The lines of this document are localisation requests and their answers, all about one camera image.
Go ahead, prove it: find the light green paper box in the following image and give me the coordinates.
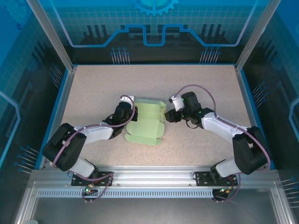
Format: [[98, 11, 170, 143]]
[[124, 98, 168, 147]]

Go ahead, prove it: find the aluminium mounting beam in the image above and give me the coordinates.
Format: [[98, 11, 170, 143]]
[[30, 165, 280, 190]]

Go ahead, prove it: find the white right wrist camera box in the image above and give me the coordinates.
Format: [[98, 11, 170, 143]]
[[168, 94, 185, 112]]

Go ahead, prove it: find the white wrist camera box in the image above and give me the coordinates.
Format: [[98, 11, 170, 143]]
[[120, 95, 135, 105], [168, 94, 185, 112]]

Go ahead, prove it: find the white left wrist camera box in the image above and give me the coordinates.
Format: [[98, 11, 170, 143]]
[[120, 95, 135, 105]]

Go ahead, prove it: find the blue-edged aluminium side rail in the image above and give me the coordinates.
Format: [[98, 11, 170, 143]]
[[235, 65, 276, 170], [38, 66, 78, 170]]

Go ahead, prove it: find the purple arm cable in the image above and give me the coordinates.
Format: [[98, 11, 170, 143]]
[[172, 84, 272, 203], [51, 94, 136, 204]]

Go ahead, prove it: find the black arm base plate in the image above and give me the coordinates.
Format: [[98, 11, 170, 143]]
[[195, 171, 236, 187], [71, 171, 114, 187]]

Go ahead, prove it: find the slotted grey cable duct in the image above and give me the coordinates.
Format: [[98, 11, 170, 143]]
[[36, 189, 215, 199]]

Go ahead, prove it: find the cable connector with green light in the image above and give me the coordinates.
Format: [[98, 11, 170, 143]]
[[218, 186, 235, 195], [84, 183, 98, 195]]

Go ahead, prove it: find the aluminium frame post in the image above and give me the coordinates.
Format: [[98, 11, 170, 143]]
[[234, 0, 282, 72], [27, 0, 78, 72]]

